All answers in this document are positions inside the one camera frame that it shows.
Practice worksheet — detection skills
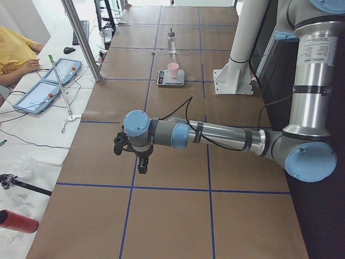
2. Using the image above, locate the crumpled white plastic bag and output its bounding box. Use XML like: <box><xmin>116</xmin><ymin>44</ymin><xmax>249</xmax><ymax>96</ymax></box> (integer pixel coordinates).
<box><xmin>9</xmin><ymin>154</ymin><xmax>36</xmax><ymax>180</ymax></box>

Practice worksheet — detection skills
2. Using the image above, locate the pink paper cup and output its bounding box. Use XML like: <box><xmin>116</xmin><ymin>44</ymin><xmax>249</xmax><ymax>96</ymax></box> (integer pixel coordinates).
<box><xmin>167</xmin><ymin>62</ymin><xmax>179</xmax><ymax>78</ymax></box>

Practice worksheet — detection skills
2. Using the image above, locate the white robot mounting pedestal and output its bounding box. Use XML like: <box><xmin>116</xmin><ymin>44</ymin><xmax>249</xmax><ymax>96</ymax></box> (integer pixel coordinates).
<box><xmin>213</xmin><ymin>0</ymin><xmax>269</xmax><ymax>95</ymax></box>

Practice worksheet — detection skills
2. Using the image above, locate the black computer mouse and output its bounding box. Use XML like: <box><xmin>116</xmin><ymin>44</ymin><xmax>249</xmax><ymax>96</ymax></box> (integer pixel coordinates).
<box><xmin>63</xmin><ymin>47</ymin><xmax>75</xmax><ymax>54</ymax></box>

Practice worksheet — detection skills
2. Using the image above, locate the near teach pendant tablet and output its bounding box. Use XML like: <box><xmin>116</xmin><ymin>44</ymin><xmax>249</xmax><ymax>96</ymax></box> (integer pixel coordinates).
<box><xmin>13</xmin><ymin>80</ymin><xmax>60</xmax><ymax>115</ymax></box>

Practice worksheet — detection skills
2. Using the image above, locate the red water bottle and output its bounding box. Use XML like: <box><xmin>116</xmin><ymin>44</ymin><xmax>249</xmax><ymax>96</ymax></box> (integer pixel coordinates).
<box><xmin>1</xmin><ymin>210</ymin><xmax>39</xmax><ymax>234</ymax></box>

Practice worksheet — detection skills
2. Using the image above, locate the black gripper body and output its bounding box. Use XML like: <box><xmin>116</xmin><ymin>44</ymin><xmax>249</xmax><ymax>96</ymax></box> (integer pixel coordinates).
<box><xmin>132</xmin><ymin>144</ymin><xmax>154</xmax><ymax>163</ymax></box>

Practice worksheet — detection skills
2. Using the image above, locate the glass sauce dispenser bottle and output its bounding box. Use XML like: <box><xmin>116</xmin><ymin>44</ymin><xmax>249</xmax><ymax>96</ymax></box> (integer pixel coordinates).
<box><xmin>168</xmin><ymin>28</ymin><xmax>176</xmax><ymax>54</ymax></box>

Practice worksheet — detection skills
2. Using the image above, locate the person in yellow shirt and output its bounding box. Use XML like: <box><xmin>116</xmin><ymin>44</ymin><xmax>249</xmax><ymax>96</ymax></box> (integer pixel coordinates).
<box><xmin>1</xmin><ymin>27</ymin><xmax>45</xmax><ymax>90</ymax></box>

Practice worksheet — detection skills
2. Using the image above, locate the aluminium frame post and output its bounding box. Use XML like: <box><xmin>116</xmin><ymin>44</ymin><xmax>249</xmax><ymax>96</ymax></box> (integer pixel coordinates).
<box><xmin>61</xmin><ymin>0</ymin><xmax>101</xmax><ymax>82</ymax></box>

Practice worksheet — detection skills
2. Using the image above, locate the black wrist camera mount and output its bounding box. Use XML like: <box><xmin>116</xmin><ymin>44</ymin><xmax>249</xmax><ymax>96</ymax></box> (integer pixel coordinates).
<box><xmin>113</xmin><ymin>125</ymin><xmax>128</xmax><ymax>155</ymax></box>

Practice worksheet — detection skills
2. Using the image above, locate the black tripod handle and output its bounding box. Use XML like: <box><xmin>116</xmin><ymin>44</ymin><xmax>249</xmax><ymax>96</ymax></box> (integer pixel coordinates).
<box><xmin>1</xmin><ymin>174</ymin><xmax>52</xmax><ymax>196</ymax></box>

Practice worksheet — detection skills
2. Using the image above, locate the teach pendant tablet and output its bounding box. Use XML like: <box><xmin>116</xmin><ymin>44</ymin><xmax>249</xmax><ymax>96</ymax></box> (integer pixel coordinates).
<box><xmin>42</xmin><ymin>58</ymin><xmax>82</xmax><ymax>86</ymax></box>
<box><xmin>13</xmin><ymin>80</ymin><xmax>60</xmax><ymax>115</ymax></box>

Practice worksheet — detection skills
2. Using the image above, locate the black keyboard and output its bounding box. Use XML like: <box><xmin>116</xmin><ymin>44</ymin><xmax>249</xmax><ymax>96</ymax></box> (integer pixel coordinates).
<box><xmin>72</xmin><ymin>20</ymin><xmax>90</xmax><ymax>46</ymax></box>

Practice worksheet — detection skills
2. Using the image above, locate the digital kitchen scale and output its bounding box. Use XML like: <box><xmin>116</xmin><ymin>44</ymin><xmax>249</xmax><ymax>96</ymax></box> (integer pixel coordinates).
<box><xmin>156</xmin><ymin>70</ymin><xmax>185</xmax><ymax>86</ymax></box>

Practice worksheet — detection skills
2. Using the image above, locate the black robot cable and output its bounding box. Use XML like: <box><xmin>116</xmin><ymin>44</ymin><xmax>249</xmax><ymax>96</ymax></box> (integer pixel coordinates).
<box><xmin>158</xmin><ymin>96</ymin><xmax>249</xmax><ymax>152</ymax></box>

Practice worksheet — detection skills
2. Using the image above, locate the long reacher grabber stick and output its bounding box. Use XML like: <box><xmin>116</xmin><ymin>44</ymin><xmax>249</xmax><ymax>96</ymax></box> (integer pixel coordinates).
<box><xmin>48</xmin><ymin>54</ymin><xmax>81</xmax><ymax>134</ymax></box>

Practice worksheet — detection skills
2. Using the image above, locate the far teach pendant tablet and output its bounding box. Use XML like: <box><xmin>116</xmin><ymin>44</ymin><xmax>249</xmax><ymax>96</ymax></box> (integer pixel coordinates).
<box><xmin>42</xmin><ymin>58</ymin><xmax>82</xmax><ymax>86</ymax></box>

